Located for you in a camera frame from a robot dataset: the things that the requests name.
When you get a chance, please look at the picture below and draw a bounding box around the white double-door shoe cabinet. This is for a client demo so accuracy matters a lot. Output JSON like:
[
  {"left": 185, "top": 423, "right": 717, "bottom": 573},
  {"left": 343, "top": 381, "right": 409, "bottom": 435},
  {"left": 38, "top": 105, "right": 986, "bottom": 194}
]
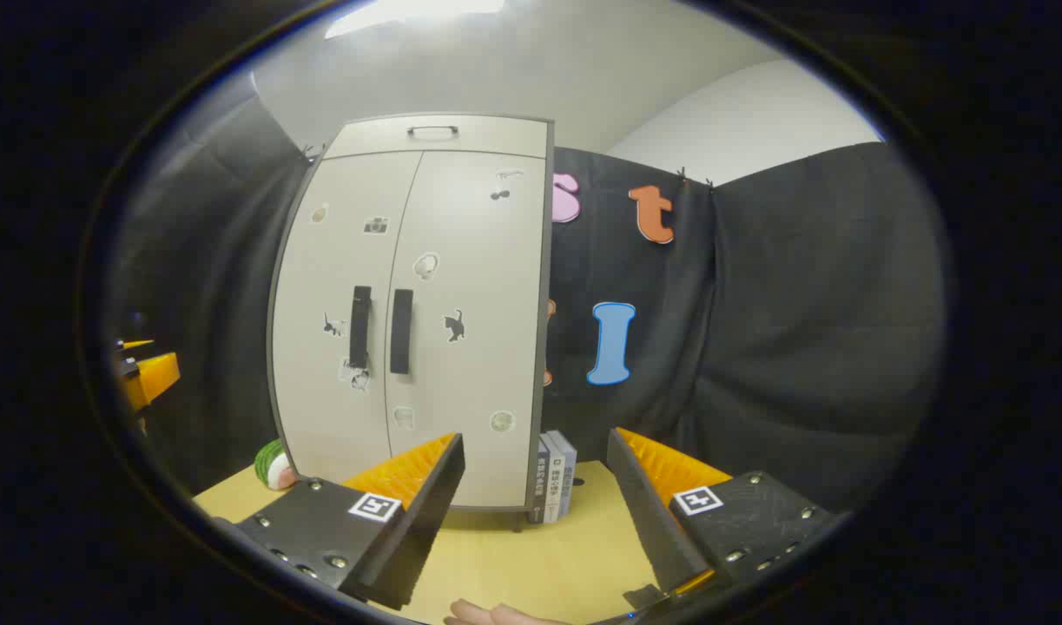
[{"left": 266, "top": 113, "right": 556, "bottom": 526}]

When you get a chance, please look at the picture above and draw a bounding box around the white shoe cabinet door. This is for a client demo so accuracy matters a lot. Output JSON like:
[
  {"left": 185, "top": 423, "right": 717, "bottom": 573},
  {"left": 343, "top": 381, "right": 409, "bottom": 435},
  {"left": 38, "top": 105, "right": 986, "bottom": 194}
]
[
  {"left": 383, "top": 149, "right": 549, "bottom": 510},
  {"left": 270, "top": 152, "right": 424, "bottom": 487}
]

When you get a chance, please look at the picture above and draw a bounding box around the white grey book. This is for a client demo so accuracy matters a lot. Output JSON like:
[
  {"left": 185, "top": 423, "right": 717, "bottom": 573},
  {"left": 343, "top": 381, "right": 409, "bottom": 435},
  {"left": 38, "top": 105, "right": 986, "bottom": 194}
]
[{"left": 544, "top": 430, "right": 577, "bottom": 523}]

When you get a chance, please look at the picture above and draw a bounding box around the green white striped ball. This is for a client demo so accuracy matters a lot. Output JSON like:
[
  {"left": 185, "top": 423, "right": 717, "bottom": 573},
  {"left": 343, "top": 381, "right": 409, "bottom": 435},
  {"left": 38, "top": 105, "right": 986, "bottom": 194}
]
[{"left": 254, "top": 438, "right": 300, "bottom": 492}]

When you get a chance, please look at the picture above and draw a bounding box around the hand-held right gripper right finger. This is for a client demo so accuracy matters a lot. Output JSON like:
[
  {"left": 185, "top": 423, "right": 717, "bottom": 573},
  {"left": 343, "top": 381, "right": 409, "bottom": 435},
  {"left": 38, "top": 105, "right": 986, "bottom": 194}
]
[{"left": 606, "top": 427, "right": 853, "bottom": 600}]

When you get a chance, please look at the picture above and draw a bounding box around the black backdrop cloth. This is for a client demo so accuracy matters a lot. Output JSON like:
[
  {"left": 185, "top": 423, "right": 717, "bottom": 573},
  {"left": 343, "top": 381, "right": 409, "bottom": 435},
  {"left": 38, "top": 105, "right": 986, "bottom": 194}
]
[{"left": 105, "top": 87, "right": 953, "bottom": 513}]

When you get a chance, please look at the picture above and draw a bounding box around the white cabinet drawer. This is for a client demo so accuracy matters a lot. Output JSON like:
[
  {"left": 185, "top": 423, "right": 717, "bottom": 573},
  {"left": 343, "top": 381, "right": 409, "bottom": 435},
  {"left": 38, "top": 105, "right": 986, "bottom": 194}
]
[{"left": 322, "top": 115, "right": 551, "bottom": 161}]

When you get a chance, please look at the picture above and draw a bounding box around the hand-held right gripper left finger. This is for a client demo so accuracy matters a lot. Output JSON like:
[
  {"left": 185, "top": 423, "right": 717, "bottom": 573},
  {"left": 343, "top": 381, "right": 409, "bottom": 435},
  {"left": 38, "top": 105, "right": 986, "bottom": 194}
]
[{"left": 211, "top": 432, "right": 466, "bottom": 611}]

